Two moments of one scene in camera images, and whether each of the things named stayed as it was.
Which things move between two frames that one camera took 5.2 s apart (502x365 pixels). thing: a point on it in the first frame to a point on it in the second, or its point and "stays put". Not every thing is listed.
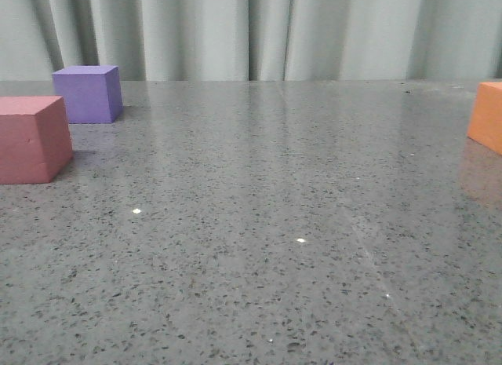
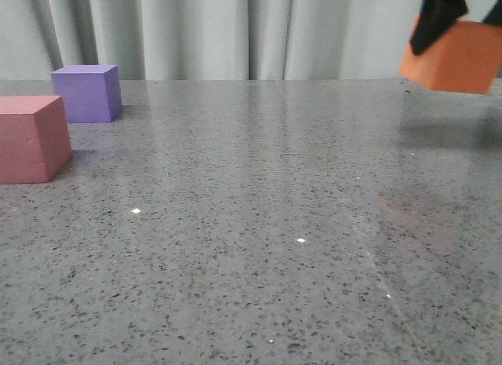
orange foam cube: [485, 124] to [467, 59]
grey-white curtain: [253, 34] stays put
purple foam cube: [92, 94] stays put
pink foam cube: [35, 142] stays put
